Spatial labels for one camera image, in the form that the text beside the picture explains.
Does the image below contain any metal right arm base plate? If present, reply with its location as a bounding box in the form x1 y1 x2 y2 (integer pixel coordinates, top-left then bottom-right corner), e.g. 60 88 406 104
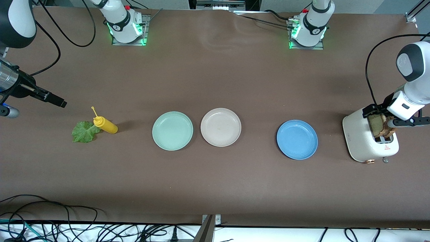
112 14 151 46

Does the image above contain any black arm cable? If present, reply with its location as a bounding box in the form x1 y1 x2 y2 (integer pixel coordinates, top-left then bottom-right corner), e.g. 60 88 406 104
365 33 430 106
20 0 97 77

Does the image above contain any yellow mustard squeeze bottle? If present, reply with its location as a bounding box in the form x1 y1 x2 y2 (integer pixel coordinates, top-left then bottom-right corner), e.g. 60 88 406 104
91 107 119 134

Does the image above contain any green lettuce leaf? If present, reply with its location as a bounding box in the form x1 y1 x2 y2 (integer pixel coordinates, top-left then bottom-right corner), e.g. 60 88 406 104
72 121 101 144

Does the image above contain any green plate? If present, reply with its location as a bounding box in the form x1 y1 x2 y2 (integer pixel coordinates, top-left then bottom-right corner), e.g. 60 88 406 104
152 111 194 151

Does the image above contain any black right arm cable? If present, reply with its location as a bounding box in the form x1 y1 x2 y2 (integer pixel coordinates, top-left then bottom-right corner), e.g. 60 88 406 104
20 0 97 77

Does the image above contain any black cable on table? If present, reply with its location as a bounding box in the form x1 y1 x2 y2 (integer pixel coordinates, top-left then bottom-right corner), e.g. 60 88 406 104
235 9 299 29

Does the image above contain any beige plate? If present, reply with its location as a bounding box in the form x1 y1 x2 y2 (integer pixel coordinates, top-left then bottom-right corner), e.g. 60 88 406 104
200 108 242 148

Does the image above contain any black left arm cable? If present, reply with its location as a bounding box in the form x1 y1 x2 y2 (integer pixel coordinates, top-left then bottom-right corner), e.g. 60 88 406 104
365 33 430 106

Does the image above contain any light-crumb bread slice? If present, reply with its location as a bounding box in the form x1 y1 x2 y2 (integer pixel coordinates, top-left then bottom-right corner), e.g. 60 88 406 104
368 114 385 138

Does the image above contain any black and silver equipment rack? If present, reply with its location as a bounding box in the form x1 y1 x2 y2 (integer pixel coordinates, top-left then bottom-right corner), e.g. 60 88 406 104
188 0 261 12

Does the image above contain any dark-crumb bread slice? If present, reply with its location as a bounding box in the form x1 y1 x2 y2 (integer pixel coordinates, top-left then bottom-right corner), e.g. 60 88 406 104
381 116 396 142

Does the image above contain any metal table edge bracket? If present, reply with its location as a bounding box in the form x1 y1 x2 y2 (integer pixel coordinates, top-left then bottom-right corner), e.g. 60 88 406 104
193 214 222 242

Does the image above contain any teal cable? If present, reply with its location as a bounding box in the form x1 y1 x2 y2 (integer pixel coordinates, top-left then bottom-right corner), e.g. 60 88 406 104
0 218 41 242

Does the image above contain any blue plate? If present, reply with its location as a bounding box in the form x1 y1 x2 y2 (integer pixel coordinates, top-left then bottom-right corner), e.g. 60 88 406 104
276 120 318 160

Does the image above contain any aluminium corner frame profile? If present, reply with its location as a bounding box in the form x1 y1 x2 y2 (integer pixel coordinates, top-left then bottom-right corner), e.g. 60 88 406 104
405 0 430 23

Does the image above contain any long looped black cable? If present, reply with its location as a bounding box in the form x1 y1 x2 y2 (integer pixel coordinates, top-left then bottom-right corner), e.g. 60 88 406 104
0 194 98 232

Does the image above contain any white two-slot toaster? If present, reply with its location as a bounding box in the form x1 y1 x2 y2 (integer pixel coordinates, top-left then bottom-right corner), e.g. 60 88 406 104
342 106 400 163

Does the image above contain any curled black cable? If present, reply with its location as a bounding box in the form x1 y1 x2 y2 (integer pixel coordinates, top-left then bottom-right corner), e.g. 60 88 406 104
344 228 382 242

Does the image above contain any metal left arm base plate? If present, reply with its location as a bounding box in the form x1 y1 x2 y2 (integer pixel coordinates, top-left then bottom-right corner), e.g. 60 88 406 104
288 18 325 50

